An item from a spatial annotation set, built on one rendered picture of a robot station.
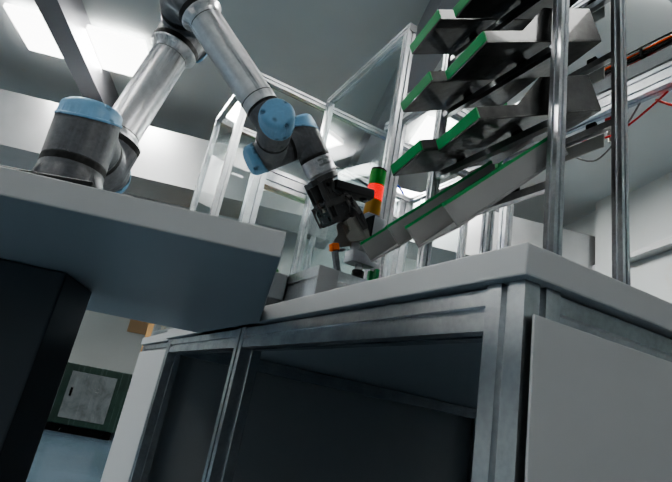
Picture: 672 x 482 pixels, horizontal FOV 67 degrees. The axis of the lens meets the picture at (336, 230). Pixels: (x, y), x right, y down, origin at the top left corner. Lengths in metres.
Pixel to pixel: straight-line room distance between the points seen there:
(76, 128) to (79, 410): 5.67
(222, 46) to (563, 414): 0.96
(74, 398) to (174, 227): 6.11
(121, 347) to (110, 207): 7.90
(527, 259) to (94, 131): 0.82
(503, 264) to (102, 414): 6.20
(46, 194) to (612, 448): 0.56
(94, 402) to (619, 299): 6.25
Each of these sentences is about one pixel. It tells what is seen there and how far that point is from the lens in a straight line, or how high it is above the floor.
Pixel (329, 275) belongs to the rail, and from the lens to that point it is 1.01.
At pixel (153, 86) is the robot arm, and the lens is 1.28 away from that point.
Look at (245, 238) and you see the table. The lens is 0.53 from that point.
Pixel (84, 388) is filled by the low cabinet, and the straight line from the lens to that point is 6.59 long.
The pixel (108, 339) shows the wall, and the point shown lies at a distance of 8.48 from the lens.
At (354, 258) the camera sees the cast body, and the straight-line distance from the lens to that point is 1.22.
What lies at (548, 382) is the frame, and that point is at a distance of 0.47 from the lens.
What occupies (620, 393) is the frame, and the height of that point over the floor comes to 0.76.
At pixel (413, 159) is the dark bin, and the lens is 1.03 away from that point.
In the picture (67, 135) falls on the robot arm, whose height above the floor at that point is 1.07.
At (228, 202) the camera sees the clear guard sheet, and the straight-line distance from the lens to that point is 2.59.
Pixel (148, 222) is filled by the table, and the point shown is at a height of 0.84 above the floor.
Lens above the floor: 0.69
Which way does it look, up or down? 20 degrees up
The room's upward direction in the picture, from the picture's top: 11 degrees clockwise
